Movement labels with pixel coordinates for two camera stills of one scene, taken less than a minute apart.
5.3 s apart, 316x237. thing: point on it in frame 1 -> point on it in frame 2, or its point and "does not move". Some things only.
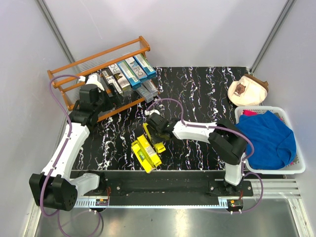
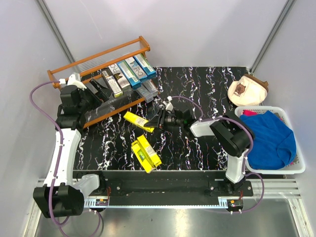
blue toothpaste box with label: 134,82 does not move
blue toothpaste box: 142,62 does not move
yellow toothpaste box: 159,147 -> 138,120
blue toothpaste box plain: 137,69 does not move
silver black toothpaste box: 116,70 does not move
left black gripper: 116,97 -> 103,93
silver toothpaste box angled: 151,87 does not move
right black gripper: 157,140 -> 158,121
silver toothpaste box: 143,92 does not move
